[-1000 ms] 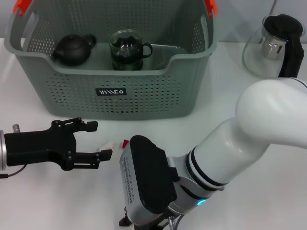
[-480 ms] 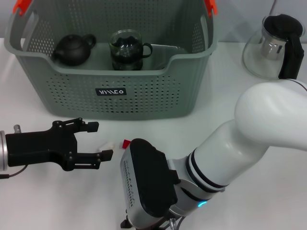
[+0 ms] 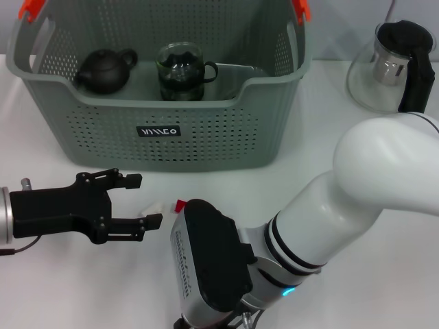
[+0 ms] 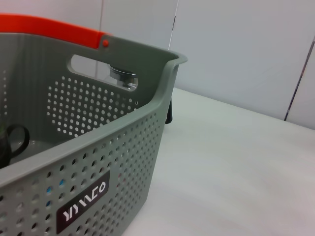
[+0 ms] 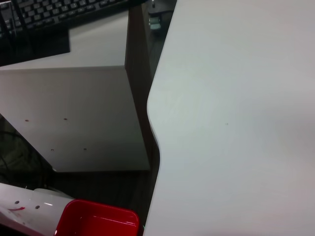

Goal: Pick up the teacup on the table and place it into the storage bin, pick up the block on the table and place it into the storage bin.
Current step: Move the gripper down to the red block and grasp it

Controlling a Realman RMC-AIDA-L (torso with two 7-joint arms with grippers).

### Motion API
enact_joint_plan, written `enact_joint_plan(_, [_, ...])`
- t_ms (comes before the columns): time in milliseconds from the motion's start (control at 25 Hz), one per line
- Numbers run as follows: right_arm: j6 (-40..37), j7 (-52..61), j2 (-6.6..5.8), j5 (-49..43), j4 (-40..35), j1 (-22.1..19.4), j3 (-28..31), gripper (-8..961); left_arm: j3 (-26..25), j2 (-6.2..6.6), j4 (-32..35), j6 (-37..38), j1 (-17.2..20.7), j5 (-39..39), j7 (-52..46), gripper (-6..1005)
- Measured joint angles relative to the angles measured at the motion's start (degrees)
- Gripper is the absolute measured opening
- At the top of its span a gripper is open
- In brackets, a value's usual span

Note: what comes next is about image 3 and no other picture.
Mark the black clay teapot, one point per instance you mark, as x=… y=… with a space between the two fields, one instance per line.
x=103 y=72

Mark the white toy brick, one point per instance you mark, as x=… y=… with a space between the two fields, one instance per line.
x=152 y=208

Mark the dark red toy brick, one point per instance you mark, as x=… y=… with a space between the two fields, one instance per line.
x=180 y=205

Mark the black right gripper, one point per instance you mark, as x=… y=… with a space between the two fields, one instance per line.
x=180 y=325

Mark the grey perforated plastic storage bin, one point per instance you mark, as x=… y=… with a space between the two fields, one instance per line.
x=205 y=137

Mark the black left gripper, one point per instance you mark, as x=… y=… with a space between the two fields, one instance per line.
x=58 y=209

